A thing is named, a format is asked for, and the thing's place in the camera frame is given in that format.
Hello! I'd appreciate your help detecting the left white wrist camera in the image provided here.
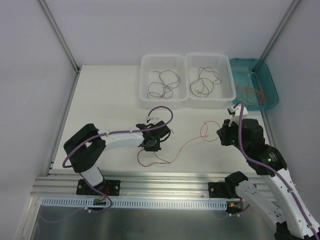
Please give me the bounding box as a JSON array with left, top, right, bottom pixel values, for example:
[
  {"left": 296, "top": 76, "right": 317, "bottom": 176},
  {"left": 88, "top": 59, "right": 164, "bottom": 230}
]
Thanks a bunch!
[{"left": 146, "top": 115, "right": 160, "bottom": 123}]

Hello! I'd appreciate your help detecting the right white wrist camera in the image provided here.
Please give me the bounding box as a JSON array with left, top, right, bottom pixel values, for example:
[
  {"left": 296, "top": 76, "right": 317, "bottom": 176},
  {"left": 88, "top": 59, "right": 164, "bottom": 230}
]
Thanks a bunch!
[{"left": 227, "top": 103, "right": 248, "bottom": 124}]

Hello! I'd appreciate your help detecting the black thin wire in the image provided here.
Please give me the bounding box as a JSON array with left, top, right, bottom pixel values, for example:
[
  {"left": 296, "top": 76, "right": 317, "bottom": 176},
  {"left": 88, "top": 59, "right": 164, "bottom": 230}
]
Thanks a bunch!
[
  {"left": 197, "top": 66, "right": 222, "bottom": 87},
  {"left": 188, "top": 77, "right": 216, "bottom": 98}
]

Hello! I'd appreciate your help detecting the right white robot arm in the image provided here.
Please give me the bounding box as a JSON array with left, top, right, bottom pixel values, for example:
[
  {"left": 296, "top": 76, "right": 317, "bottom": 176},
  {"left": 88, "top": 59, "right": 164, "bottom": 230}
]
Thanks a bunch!
[{"left": 216, "top": 119, "right": 320, "bottom": 240}]

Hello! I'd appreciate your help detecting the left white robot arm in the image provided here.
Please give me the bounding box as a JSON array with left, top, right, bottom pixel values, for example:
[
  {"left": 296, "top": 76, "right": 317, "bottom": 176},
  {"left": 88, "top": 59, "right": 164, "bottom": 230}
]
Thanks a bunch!
[{"left": 62, "top": 121, "right": 171, "bottom": 195}]

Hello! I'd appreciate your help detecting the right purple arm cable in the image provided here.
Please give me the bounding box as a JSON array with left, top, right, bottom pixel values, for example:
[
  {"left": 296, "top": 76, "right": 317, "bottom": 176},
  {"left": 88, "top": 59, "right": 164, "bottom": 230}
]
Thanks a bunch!
[{"left": 232, "top": 101, "right": 320, "bottom": 240}]

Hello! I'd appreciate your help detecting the white perforated basket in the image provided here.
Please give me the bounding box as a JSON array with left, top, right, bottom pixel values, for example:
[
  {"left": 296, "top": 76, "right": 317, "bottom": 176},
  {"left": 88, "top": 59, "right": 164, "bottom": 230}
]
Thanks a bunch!
[
  {"left": 138, "top": 54, "right": 188, "bottom": 108},
  {"left": 185, "top": 52, "right": 236, "bottom": 109}
]

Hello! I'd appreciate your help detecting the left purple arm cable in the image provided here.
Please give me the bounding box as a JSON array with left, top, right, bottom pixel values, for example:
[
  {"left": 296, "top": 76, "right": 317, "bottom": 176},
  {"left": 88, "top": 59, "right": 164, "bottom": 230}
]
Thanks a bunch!
[{"left": 62, "top": 105, "right": 174, "bottom": 213}]

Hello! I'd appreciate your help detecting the blue purple thin wire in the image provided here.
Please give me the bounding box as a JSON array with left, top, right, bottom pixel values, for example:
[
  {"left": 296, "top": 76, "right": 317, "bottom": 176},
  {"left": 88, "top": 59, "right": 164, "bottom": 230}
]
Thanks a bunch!
[{"left": 152, "top": 69, "right": 181, "bottom": 100}]

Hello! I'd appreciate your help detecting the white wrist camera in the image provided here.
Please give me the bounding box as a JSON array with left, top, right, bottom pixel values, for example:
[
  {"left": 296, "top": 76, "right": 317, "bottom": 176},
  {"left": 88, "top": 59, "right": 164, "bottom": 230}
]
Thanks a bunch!
[
  {"left": 227, "top": 103, "right": 248, "bottom": 124},
  {"left": 146, "top": 115, "right": 160, "bottom": 123}
]

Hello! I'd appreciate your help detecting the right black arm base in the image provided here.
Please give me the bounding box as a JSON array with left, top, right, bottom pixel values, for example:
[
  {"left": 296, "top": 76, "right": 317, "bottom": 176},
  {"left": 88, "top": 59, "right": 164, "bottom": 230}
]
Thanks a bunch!
[{"left": 207, "top": 182, "right": 239, "bottom": 199}]

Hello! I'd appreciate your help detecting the teal plastic tray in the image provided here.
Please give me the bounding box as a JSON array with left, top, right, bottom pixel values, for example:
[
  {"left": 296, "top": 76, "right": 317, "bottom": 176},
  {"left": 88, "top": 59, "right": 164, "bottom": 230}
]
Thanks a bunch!
[{"left": 229, "top": 58, "right": 279, "bottom": 111}]

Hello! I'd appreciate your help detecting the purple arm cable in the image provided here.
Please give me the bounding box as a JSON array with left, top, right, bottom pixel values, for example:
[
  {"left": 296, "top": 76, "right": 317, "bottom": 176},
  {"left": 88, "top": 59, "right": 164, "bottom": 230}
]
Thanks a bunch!
[
  {"left": 62, "top": 105, "right": 174, "bottom": 213},
  {"left": 232, "top": 101, "right": 320, "bottom": 240}
]

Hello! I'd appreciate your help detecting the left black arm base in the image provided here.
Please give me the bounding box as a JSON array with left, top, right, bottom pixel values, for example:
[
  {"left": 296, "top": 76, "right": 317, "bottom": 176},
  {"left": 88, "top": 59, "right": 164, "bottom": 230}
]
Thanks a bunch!
[{"left": 76, "top": 179, "right": 121, "bottom": 196}]

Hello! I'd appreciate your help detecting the dark brown thin wire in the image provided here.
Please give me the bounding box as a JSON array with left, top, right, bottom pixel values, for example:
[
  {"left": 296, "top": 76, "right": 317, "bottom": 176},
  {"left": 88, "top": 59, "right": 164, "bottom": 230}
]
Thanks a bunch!
[{"left": 146, "top": 70, "right": 174, "bottom": 100}]

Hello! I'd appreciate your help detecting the right white perforated basket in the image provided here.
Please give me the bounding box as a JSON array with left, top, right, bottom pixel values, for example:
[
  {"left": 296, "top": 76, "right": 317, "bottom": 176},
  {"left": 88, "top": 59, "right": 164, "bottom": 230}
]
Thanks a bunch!
[{"left": 185, "top": 52, "right": 236, "bottom": 109}]

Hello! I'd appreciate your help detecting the aluminium mounting rail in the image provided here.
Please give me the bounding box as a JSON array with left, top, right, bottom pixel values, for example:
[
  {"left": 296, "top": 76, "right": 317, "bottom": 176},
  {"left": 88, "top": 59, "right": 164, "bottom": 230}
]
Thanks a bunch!
[{"left": 31, "top": 170, "right": 229, "bottom": 200}]

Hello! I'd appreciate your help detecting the left white perforated basket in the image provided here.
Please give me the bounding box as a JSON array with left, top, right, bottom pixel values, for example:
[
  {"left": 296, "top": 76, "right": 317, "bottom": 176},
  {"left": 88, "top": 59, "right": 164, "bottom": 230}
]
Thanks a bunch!
[{"left": 138, "top": 54, "right": 188, "bottom": 108}]

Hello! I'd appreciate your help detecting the slotted white cable duct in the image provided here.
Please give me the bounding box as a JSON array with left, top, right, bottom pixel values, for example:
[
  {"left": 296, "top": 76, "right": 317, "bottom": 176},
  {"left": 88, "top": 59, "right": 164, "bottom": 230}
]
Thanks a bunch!
[{"left": 41, "top": 197, "right": 228, "bottom": 211}]

